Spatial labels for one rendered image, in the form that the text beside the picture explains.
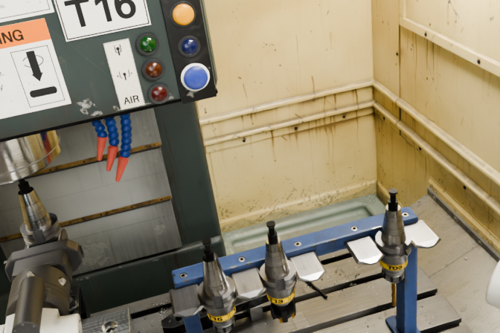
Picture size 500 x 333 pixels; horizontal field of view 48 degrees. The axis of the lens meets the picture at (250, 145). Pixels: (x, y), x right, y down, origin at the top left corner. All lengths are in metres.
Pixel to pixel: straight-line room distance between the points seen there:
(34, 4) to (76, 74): 0.09
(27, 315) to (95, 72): 0.33
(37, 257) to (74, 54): 0.42
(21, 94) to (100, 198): 0.83
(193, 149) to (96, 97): 0.83
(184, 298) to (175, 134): 0.59
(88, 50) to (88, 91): 0.05
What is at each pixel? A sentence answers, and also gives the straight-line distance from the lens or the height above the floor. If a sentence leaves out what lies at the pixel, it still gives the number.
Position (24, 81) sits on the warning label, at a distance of 0.70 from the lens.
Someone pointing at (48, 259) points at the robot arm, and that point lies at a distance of 0.98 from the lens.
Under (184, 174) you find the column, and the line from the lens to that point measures 1.54.
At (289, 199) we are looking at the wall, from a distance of 2.11.
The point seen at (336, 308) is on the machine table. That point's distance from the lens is 1.38.
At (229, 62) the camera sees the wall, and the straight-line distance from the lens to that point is 1.81.
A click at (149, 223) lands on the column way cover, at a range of 1.57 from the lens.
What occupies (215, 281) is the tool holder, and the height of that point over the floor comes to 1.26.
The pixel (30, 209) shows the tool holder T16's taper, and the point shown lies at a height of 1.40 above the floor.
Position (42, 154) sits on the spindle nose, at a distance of 0.90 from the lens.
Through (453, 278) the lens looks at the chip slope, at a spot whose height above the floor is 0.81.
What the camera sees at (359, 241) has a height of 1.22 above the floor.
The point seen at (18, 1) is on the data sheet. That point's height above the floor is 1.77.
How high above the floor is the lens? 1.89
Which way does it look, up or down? 29 degrees down
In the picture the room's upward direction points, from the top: 9 degrees counter-clockwise
